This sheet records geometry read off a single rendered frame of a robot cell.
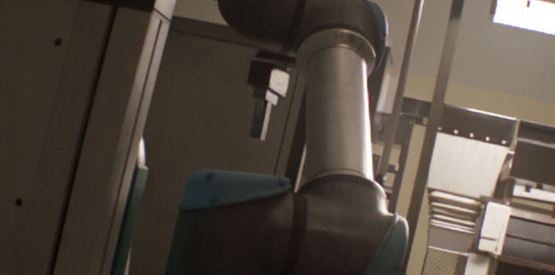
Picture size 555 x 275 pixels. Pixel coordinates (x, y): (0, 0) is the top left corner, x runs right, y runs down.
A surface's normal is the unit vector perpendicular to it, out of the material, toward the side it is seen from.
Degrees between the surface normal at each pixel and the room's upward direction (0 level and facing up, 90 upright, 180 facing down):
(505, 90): 90
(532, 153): 90
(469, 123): 90
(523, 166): 90
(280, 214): 58
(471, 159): 99
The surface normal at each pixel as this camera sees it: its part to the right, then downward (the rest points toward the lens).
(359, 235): 0.29, -0.47
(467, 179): -0.20, 0.04
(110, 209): 0.96, 0.21
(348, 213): 0.26, -0.72
